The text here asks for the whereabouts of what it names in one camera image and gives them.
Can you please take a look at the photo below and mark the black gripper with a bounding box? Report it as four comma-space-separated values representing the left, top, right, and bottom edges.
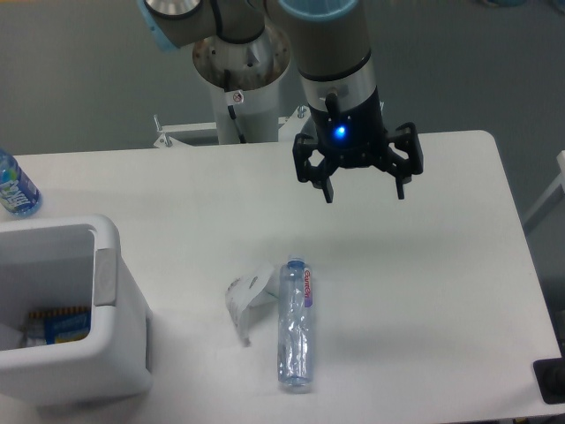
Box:
292, 88, 424, 203

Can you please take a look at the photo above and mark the crushed clear plastic bottle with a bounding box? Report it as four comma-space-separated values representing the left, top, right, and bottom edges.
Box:
277, 254, 315, 393

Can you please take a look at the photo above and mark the white trash can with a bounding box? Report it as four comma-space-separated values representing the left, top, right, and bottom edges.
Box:
1, 216, 152, 405

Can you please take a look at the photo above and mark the black cable on pedestal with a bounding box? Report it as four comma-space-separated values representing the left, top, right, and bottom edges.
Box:
223, 68, 247, 145

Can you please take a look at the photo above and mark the blue yellow snack packet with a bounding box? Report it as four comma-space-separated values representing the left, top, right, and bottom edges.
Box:
21, 307, 91, 347

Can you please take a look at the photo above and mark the blue labelled water bottle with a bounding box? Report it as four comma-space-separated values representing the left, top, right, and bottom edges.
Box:
1, 149, 42, 217

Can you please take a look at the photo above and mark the white frame at right edge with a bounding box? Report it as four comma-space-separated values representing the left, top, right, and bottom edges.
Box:
523, 151, 564, 235

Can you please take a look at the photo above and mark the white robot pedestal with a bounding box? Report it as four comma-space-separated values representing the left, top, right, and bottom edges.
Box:
192, 25, 290, 145

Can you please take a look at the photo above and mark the black device at table edge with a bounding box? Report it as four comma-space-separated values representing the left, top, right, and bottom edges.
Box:
533, 358, 564, 405

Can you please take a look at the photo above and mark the white pedestal base frame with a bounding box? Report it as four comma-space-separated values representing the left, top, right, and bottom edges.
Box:
153, 105, 313, 148

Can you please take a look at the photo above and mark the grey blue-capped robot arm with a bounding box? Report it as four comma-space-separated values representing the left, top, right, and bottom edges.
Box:
138, 1, 424, 201

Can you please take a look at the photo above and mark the white paper wrapper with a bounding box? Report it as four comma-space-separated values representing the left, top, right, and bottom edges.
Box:
224, 262, 279, 346

